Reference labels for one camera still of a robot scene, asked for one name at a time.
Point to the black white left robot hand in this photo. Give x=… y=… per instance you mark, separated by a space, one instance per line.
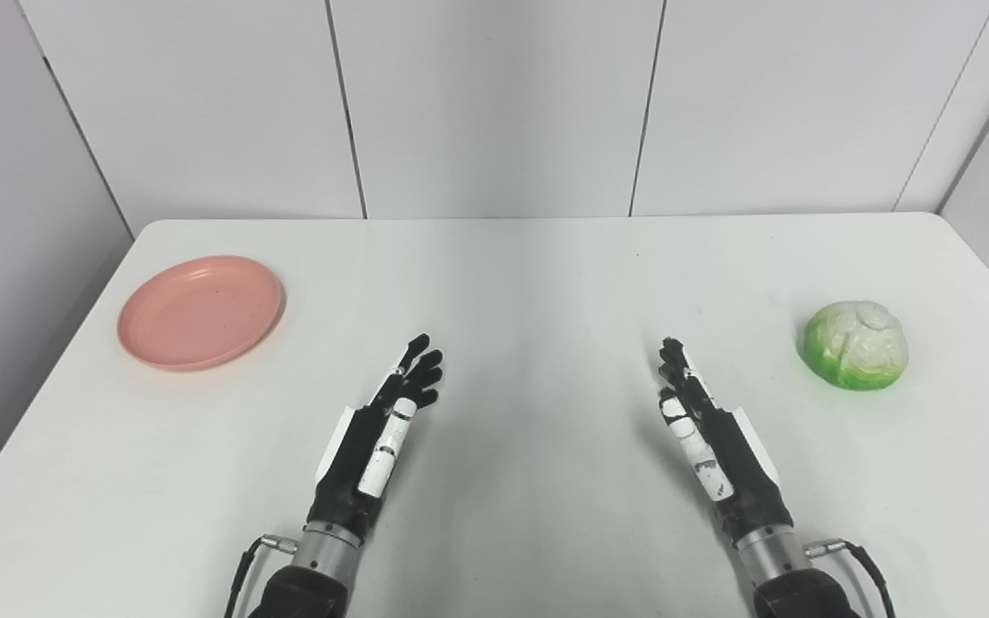
x=348 y=472

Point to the green white cabbage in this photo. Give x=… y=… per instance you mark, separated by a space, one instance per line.
x=857 y=345

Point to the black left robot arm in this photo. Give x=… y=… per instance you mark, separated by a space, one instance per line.
x=310 y=592

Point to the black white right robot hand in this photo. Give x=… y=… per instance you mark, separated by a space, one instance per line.
x=748 y=481

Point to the pink round plate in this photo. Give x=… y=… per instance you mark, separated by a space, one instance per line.
x=200 y=312

